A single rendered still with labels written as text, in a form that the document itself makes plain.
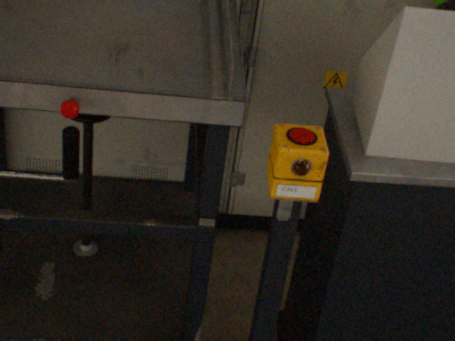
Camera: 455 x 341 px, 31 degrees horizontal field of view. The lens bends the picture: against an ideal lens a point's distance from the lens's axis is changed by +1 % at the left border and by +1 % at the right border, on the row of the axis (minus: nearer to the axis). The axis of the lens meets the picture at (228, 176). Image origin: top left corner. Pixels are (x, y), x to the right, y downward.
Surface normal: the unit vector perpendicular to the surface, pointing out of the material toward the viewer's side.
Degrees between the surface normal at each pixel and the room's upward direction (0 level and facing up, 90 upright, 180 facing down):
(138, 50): 0
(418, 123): 90
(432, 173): 0
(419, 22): 90
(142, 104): 90
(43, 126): 90
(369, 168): 0
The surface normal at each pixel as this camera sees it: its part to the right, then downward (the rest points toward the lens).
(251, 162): 0.04, 0.58
